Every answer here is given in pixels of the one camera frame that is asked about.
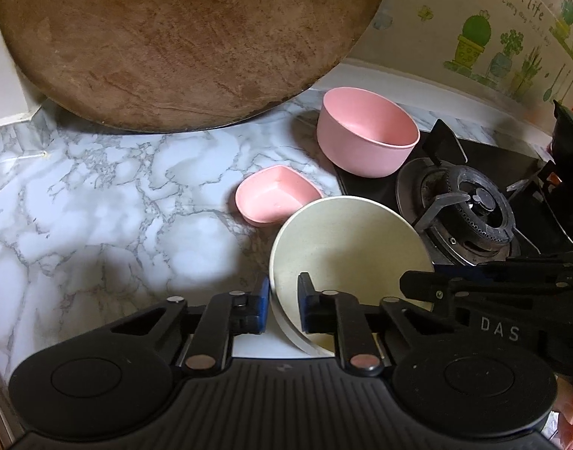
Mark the small pink heart dish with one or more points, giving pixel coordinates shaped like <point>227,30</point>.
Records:
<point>272,197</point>

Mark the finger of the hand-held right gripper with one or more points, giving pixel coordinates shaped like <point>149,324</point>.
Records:
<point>422,283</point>
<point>502,265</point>

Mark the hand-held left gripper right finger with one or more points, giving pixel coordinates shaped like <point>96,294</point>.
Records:
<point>307,304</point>

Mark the round gas burner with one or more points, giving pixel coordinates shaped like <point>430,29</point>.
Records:
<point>460,215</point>

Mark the dark wok with glass lid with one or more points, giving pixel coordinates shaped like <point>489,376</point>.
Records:
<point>570,164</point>

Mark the gas stove burner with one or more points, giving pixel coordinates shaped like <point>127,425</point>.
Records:
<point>525,173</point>

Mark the person's right hand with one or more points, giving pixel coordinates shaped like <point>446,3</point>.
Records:
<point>570,415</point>

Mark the pink bowl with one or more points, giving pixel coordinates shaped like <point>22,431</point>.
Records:
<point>361,140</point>

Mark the round wooden cutting board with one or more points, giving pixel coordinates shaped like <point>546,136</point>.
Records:
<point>173,42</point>

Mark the cream bowl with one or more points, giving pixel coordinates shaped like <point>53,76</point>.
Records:
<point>347,239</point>

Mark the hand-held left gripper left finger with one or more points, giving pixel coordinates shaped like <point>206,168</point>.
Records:
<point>263,304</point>

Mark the green plant wall sticker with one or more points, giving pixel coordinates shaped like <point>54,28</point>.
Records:
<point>478,33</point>

